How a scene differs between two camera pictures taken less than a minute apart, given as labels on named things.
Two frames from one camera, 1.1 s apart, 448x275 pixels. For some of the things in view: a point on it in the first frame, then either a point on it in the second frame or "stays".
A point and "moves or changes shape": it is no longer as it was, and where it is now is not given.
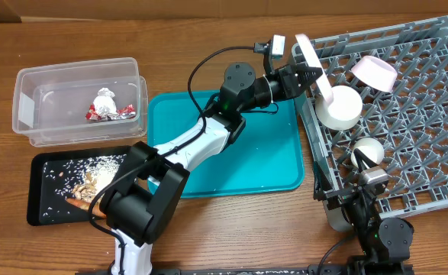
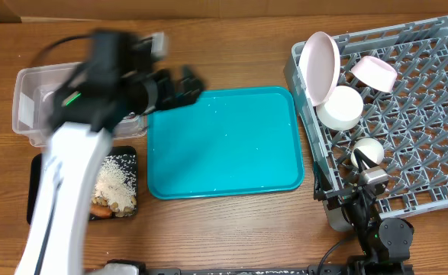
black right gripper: x=338 y=196 stays
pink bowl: x=376 y=73 stays
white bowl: x=343 y=112 stays
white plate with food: x=322 y=82 moves or changes shape
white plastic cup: x=371 y=147 stays
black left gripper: x=286 y=78 -> x=189 y=94
